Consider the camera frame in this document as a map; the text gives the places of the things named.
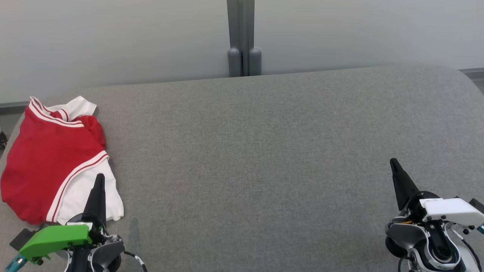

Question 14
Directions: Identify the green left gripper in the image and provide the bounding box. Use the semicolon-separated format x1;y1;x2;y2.
19;173;108;265

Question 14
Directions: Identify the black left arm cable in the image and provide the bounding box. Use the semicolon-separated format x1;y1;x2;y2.
124;250;148;272

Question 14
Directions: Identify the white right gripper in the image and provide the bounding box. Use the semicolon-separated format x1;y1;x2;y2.
390;158;484;227

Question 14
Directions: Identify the teal left camera connector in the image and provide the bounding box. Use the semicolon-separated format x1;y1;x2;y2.
5;254;28;272

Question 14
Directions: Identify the upright grey partition post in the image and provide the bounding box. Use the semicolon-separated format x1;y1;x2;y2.
226;0;262;77

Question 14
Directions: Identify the grey skirting strip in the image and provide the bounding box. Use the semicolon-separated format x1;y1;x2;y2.
459;68;484;80
0;101;29;114

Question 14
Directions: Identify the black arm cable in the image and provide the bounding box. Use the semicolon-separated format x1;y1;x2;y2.
450;226;483;272
124;250;148;272

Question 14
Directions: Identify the red and white shirt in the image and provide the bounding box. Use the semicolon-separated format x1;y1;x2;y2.
1;96;124;226

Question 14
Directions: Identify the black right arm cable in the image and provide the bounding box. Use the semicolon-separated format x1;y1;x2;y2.
450;226;483;272

